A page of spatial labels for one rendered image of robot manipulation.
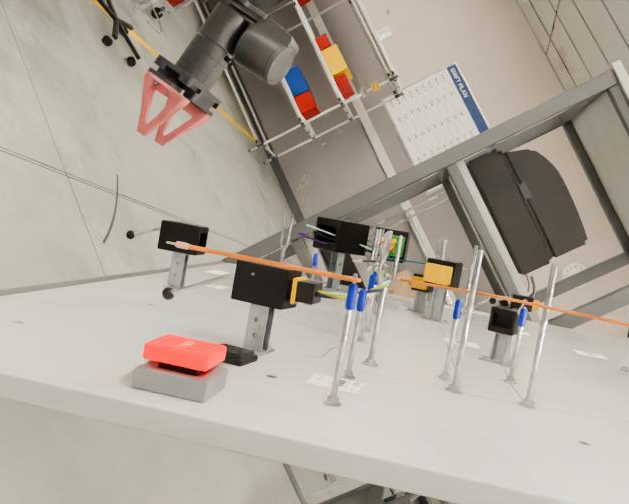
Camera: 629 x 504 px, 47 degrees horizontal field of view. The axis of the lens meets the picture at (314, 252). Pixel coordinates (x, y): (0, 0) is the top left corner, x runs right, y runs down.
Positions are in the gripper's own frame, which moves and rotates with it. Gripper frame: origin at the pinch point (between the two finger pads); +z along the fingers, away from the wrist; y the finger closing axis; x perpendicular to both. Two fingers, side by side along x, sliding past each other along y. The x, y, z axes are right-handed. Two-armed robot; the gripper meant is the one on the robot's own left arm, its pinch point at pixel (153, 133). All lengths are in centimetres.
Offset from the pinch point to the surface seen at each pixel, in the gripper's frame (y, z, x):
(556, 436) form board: -24, -1, -61
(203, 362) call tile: -40, 9, -37
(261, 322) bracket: -19.6, 7.8, -33.1
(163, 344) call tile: -40, 10, -33
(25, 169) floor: 160, 50, 129
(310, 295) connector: -20.7, 2.5, -35.9
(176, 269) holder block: 12.7, 15.1, -9.0
